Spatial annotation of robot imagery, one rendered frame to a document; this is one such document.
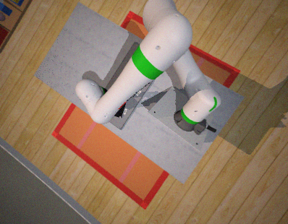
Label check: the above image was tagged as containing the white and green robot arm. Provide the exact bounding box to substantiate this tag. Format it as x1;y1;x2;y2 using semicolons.
75;0;221;135

